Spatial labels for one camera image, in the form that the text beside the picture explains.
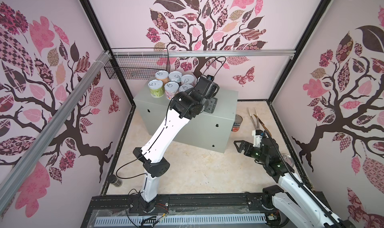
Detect blue label tin can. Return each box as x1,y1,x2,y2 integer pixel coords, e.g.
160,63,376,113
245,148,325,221
282,154,295,168

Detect orange label can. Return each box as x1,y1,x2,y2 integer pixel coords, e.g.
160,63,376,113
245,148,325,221
155,70,169,84

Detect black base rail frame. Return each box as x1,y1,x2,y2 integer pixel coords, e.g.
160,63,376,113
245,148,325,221
80,191,340,228

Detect red tomato can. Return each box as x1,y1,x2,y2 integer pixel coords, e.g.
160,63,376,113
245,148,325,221
232,115,243,132

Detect teal label coconut can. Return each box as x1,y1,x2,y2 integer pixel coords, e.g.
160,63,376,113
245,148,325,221
169,71,183,85

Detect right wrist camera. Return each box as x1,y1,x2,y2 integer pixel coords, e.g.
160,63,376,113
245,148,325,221
252,130,264,148

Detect grey metal cabinet box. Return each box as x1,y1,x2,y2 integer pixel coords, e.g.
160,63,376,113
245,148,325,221
134,85,238,153

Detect wooden handled knife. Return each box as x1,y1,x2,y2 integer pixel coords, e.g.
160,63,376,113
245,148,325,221
254,115,271,136

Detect pink label can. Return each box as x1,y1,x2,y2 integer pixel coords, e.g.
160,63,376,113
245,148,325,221
164,82,180,100
181,74,196,86

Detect small dark jar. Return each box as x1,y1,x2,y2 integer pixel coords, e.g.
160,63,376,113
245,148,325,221
107,175,123,188

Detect metal tongs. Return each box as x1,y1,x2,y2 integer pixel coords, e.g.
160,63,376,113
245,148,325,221
247,107,260,130

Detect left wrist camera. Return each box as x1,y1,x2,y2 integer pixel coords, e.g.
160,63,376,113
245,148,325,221
206,75,215,81

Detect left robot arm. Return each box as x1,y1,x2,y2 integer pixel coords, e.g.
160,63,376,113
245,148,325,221
133,75,220,213

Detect black wire mesh basket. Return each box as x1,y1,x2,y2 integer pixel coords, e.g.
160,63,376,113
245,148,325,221
105,47,171,80

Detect aluminium rail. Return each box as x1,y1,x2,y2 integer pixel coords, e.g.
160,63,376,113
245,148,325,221
113,49,296,57
1,50,111,212

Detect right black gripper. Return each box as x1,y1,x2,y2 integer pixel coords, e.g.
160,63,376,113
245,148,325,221
234,139,269,165

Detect green label can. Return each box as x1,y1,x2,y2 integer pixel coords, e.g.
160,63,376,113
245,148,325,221
148,79,165,98

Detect back aluminium rail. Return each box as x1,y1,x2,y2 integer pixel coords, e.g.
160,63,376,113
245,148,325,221
113,49,296,57

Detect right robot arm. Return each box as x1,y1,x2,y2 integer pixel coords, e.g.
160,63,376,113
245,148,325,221
234,136,354,228

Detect white slotted cable duct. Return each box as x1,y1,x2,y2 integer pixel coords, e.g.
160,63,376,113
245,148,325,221
93,214,267,228

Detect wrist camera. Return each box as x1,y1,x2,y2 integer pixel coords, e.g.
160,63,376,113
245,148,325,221
252,130,264,148
206,75,215,81

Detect left aluminium rail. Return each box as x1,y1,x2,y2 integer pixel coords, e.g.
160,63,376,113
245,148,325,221
1,50,111,212

